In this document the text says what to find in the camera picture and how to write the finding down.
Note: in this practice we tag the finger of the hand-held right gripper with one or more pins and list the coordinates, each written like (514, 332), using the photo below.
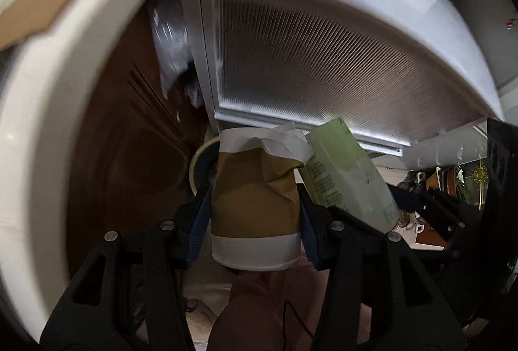
(439, 225)
(406, 200)

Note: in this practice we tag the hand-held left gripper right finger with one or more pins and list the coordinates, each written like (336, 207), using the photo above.
(310, 237)

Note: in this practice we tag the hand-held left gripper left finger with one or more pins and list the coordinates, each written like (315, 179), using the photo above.
(198, 225)

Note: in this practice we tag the brown and white paper cup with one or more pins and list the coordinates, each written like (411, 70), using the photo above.
(255, 205)

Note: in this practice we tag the pale yellow waste bin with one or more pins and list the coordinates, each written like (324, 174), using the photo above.
(198, 165)

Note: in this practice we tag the green carton box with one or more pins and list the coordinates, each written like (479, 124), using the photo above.
(344, 173)

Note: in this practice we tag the green leafy plant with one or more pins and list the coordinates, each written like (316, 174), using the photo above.
(471, 185)

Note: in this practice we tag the person's pink trouser leg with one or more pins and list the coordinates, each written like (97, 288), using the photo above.
(259, 314)

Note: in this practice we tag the wooden cabinet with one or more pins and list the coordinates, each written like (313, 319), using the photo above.
(121, 132)

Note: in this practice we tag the white framed ribbed glass door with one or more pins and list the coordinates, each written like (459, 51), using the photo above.
(323, 64)

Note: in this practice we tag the clear plastic bag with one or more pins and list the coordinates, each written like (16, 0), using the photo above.
(170, 43)

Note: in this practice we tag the white door frame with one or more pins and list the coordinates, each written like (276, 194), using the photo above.
(36, 132)

